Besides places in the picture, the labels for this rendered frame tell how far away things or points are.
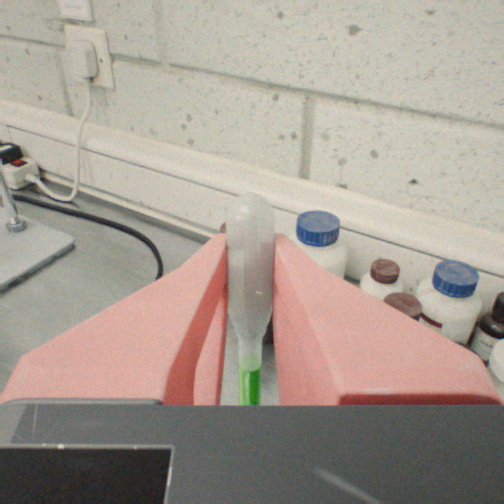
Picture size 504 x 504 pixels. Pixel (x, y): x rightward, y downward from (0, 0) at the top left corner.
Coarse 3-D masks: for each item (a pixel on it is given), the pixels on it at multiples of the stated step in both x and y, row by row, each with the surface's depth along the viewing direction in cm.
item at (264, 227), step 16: (256, 208) 11; (272, 208) 11; (256, 224) 11; (272, 224) 11; (256, 240) 11; (272, 240) 11; (256, 256) 11; (272, 256) 12; (256, 272) 12; (272, 272) 12; (256, 288) 12; (272, 288) 13; (256, 304) 12; (256, 320) 13; (256, 336) 13
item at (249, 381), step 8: (240, 368) 14; (240, 376) 14; (248, 376) 14; (256, 376) 14; (240, 384) 15; (248, 384) 14; (256, 384) 15; (240, 392) 15; (248, 392) 15; (256, 392) 15; (240, 400) 15; (248, 400) 15; (256, 400) 15
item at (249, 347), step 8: (248, 216) 11; (240, 336) 13; (248, 336) 13; (240, 344) 14; (248, 344) 13; (256, 344) 14; (240, 352) 14; (248, 352) 14; (256, 352) 14; (240, 360) 14; (248, 360) 14; (256, 360) 14; (248, 368) 14; (256, 368) 14
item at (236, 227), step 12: (240, 204) 11; (252, 204) 11; (228, 216) 11; (240, 216) 11; (228, 228) 11; (240, 228) 11; (252, 228) 11; (228, 240) 11; (240, 240) 11; (252, 240) 11; (228, 252) 12; (240, 252) 11; (252, 252) 11; (228, 264) 12; (240, 264) 11; (252, 264) 11; (228, 276) 12; (240, 276) 12; (252, 276) 12; (228, 288) 12; (240, 288) 12; (252, 288) 12; (228, 300) 13; (240, 300) 12; (252, 300) 12; (240, 312) 12; (252, 312) 12; (240, 324) 13; (252, 324) 13
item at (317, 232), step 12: (300, 216) 52; (312, 216) 52; (324, 216) 52; (336, 216) 52; (300, 228) 51; (312, 228) 50; (324, 228) 50; (336, 228) 50; (300, 240) 51; (312, 240) 50; (324, 240) 50; (336, 240) 51; (312, 252) 51; (324, 252) 51; (336, 252) 51; (324, 264) 50; (336, 264) 51
